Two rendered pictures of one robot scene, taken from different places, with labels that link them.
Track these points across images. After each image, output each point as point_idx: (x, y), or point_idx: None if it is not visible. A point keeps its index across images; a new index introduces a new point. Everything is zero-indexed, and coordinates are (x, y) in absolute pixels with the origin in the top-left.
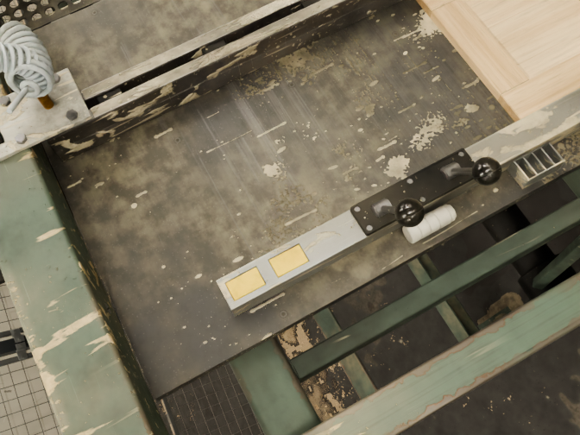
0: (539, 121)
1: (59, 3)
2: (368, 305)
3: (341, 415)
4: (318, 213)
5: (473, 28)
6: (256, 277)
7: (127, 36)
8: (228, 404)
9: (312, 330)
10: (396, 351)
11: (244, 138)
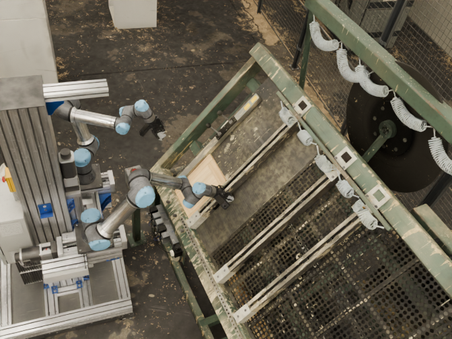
0: (205, 151)
1: (315, 163)
2: (337, 214)
3: (235, 82)
4: (245, 122)
5: (216, 175)
6: (251, 101)
7: (294, 156)
8: (436, 184)
9: None
10: (324, 196)
11: (261, 134)
